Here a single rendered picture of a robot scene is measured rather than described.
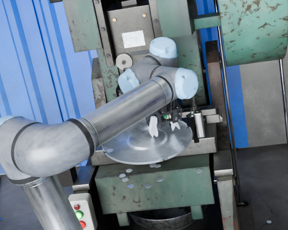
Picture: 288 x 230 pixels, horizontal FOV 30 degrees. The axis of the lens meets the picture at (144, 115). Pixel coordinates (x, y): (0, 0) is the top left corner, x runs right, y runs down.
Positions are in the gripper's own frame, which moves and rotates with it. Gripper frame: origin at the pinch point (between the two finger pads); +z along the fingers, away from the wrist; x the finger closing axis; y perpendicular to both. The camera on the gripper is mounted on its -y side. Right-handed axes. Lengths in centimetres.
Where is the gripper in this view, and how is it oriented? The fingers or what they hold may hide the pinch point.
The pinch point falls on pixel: (161, 129)
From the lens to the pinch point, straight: 172.4
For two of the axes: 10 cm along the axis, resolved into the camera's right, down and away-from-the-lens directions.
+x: 9.2, -2.9, 2.6
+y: 3.9, 6.3, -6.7
